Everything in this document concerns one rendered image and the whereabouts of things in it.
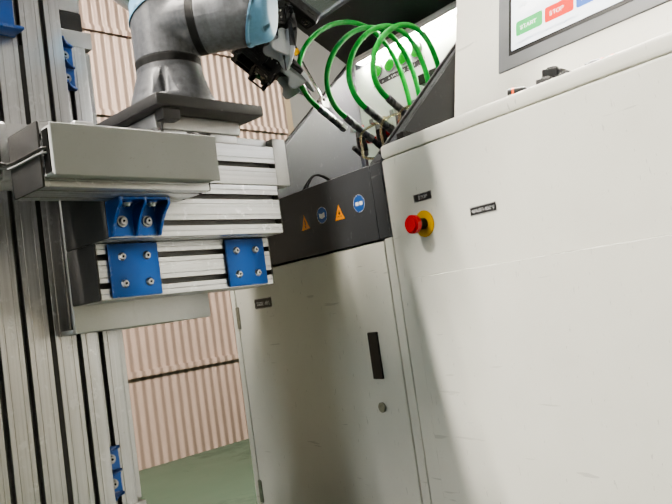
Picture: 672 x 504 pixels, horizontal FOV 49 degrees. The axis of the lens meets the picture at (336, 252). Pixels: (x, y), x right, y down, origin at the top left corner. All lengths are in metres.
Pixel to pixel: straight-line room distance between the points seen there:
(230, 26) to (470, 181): 0.50
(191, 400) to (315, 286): 2.39
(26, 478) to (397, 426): 0.72
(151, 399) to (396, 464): 2.45
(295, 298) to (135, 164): 0.83
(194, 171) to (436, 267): 0.54
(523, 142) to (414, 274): 0.36
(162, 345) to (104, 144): 2.97
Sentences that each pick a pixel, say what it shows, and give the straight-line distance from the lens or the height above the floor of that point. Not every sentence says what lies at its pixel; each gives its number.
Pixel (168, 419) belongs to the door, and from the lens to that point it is 3.97.
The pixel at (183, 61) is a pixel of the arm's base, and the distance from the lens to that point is 1.34.
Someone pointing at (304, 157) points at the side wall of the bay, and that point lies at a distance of 2.25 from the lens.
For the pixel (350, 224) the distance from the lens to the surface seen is 1.61.
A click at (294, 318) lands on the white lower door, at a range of 1.82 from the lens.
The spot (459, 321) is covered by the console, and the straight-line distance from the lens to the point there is 1.39.
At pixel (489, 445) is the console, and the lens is 1.40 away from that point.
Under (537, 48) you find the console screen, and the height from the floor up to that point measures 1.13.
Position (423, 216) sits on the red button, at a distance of 1.44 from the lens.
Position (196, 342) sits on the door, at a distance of 4.08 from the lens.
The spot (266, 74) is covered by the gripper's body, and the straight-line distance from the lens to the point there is 1.87.
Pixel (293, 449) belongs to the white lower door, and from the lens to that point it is 1.92.
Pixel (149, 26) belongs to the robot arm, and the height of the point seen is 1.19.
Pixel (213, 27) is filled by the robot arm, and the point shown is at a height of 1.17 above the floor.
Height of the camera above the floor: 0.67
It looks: 4 degrees up
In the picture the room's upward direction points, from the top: 8 degrees counter-clockwise
